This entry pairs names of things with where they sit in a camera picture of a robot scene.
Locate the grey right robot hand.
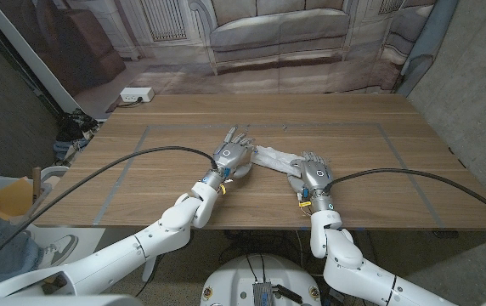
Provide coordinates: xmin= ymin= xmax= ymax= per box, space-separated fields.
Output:
xmin=285 ymin=151 xmax=336 ymax=213

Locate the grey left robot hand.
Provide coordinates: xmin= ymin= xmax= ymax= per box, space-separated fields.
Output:
xmin=202 ymin=125 xmax=257 ymax=191

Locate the white tissue paper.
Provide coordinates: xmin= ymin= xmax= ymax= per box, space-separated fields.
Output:
xmin=250 ymin=145 xmax=304 ymax=179

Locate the printed sofa room backdrop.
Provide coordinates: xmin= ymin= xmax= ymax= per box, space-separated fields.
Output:
xmin=0 ymin=0 xmax=461 ymax=114

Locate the white power strip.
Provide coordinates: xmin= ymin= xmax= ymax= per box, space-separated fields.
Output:
xmin=120 ymin=87 xmax=155 ymax=103

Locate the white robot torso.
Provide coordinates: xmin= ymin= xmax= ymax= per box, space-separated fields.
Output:
xmin=200 ymin=253 xmax=324 ymax=306

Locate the grey finned electronics module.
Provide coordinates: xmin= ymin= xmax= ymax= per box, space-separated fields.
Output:
xmin=252 ymin=280 xmax=274 ymax=306

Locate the white table leg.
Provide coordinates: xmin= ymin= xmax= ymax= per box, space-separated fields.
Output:
xmin=141 ymin=255 xmax=158 ymax=284

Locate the pile of dark bags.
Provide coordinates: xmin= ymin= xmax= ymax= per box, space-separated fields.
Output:
xmin=54 ymin=108 xmax=99 ymax=165

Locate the grey rolled backdrop tube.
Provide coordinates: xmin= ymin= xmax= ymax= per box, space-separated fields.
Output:
xmin=395 ymin=0 xmax=459 ymax=97

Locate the white plastic bin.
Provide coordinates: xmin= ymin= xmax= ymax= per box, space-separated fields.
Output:
xmin=0 ymin=165 xmax=70 ymax=222

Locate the grey white sneaker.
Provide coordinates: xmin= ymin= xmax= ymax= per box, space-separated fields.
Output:
xmin=37 ymin=234 xmax=79 ymax=269

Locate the orange folder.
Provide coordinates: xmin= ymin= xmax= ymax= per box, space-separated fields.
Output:
xmin=0 ymin=177 xmax=34 ymax=220

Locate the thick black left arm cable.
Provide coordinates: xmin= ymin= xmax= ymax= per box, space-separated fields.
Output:
xmin=0 ymin=145 xmax=219 ymax=281

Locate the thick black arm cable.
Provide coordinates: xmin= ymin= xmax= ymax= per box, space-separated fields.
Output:
xmin=322 ymin=167 xmax=486 ymax=226
xmin=0 ymin=145 xmax=219 ymax=281

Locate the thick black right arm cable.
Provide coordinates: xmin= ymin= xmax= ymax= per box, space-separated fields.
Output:
xmin=322 ymin=167 xmax=486 ymax=226

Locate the wooden stick handle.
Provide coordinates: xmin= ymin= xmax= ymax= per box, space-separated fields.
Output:
xmin=32 ymin=167 xmax=42 ymax=201

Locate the white diagonal frame beam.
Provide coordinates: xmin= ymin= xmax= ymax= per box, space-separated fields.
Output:
xmin=0 ymin=0 xmax=78 ymax=114

